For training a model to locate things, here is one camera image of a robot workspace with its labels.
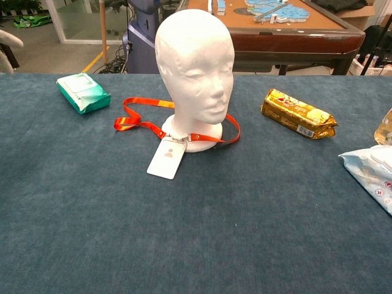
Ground orange lanyard strap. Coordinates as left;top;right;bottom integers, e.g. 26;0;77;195
113;97;241;144

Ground green potted plant row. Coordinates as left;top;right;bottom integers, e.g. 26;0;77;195
0;0;42;16

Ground yellow tea bottle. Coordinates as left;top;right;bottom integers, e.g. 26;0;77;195
374;108;392;146

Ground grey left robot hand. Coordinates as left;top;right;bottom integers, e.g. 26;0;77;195
0;29;25;74

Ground light blue wet wipes pack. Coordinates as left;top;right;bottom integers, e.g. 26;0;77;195
337;144;392;215

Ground black tripod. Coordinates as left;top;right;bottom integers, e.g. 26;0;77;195
360;18;392;76

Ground blue robot base machine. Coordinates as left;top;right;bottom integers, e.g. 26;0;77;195
122;0;184;74

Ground cardboard box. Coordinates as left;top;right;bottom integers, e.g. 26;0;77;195
333;4;392;31

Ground black floor cable bundle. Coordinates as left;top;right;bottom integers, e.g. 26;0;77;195
93;45;128;74

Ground black bag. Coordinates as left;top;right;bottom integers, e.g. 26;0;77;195
357;24;392;67

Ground white foam mannequin head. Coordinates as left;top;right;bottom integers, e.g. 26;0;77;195
154;8;236;153

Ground wooden pole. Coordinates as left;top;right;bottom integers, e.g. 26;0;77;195
99;0;109;65

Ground white badge holder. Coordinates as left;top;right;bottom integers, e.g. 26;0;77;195
146;136;187;181

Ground white storage crate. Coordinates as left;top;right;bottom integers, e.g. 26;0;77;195
349;55;392;76

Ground dark furniture leg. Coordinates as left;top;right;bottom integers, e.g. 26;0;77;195
1;42;20;69

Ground white framed glass partition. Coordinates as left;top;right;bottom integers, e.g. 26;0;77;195
45;0;129;45

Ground blue mahjong tile cluster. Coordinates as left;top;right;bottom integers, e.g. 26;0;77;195
244;0;310;24

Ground green bag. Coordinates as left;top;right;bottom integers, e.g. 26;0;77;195
12;14;52;29

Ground black cloth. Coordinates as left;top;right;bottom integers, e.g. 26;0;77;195
311;0;368;13

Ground brown mahjong table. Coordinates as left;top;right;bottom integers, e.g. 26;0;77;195
183;0;366;76

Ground gold biscuit packet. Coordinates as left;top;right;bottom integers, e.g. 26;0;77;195
260;88;339;140

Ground green wet wipes pack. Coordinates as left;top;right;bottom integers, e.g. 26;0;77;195
56;72;112;115

